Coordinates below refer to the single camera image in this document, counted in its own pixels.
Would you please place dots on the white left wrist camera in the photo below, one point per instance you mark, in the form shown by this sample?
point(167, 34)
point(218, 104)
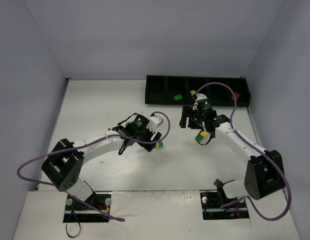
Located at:
point(154, 122)

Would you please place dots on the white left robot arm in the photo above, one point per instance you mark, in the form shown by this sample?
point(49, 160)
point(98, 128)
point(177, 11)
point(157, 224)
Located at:
point(63, 169)

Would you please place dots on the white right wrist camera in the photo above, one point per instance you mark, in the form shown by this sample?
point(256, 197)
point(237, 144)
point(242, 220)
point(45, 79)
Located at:
point(198, 98)

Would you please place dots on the yellow long lego brick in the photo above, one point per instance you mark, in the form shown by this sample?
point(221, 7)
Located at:
point(205, 134)

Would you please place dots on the right base mount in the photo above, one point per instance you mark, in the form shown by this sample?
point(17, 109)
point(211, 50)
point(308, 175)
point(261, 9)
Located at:
point(216, 206)

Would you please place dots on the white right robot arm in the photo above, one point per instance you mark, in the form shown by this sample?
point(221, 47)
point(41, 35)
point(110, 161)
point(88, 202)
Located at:
point(261, 177)

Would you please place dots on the left base mount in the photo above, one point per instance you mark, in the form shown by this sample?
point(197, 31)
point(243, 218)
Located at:
point(75, 211)

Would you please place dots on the black compartment tray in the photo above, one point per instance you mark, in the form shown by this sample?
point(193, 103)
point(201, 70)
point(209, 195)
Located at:
point(160, 90)

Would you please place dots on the base mount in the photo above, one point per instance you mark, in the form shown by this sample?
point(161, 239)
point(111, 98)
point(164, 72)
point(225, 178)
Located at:
point(216, 206)
point(75, 211)

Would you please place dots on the green curved lego top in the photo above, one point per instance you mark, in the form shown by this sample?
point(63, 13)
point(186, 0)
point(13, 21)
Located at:
point(128, 124)

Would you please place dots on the green lego in tray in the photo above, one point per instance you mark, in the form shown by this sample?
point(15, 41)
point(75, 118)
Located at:
point(178, 97)

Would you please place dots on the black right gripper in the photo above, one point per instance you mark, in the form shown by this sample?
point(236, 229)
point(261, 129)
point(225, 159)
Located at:
point(192, 121)

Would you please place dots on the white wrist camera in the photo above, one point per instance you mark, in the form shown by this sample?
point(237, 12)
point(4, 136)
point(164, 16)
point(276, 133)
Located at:
point(198, 98)
point(154, 122)

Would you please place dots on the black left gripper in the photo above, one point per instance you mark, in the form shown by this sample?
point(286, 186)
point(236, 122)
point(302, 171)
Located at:
point(139, 136)

